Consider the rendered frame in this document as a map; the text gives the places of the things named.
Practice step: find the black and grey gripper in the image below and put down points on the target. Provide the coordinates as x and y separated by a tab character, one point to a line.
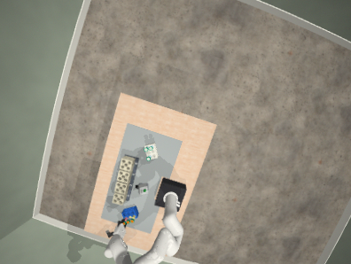
120	228

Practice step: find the blue tube rack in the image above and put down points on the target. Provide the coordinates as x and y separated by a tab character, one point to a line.
130	213

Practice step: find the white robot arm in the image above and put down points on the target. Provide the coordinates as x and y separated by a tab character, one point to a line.
166	243

